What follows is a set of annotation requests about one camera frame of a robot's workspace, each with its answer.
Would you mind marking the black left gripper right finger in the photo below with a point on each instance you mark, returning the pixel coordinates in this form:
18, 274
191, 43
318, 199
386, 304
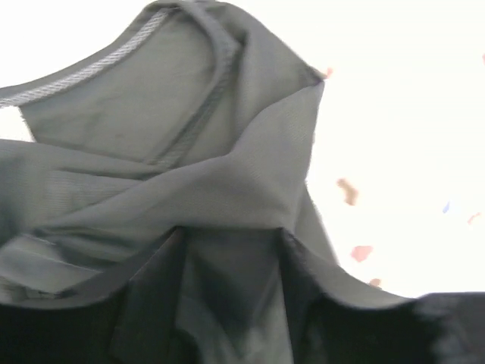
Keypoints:
333, 317

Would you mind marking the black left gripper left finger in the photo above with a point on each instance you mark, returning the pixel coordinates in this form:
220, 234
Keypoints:
124, 315

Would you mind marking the grey t shirt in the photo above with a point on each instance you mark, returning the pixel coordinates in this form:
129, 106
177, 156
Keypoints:
196, 119

